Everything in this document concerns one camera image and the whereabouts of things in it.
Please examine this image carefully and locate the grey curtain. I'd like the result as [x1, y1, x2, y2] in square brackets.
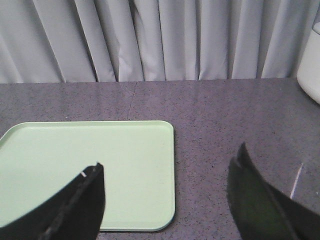
[0, 0, 320, 84]

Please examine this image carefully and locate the light green tray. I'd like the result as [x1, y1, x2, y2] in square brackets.
[0, 120, 176, 232]

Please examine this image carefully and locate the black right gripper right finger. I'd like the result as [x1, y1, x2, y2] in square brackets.
[226, 143, 320, 240]

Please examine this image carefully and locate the white rounded appliance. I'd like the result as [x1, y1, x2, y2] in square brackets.
[296, 21, 320, 105]

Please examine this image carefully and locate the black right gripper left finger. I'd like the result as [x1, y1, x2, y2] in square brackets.
[0, 163, 105, 240]

